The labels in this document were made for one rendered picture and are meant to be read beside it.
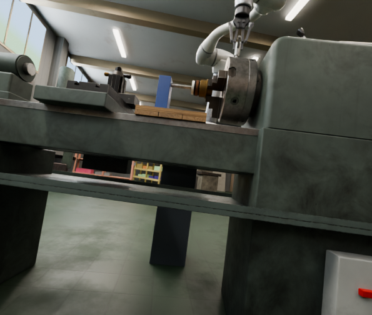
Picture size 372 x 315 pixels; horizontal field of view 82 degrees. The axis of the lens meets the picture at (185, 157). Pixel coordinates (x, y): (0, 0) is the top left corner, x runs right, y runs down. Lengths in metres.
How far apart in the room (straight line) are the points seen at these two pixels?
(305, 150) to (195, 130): 0.43
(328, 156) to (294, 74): 0.34
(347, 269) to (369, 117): 0.56
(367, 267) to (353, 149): 0.41
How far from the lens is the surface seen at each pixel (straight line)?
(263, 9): 1.46
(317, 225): 0.87
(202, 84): 1.10
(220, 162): 0.89
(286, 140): 0.91
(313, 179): 0.94
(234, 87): 0.99
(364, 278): 0.99
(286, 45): 1.04
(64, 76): 6.33
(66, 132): 1.05
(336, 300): 0.97
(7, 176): 1.00
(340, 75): 1.08
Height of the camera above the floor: 0.64
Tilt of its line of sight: 5 degrees up
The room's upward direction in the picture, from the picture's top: 8 degrees clockwise
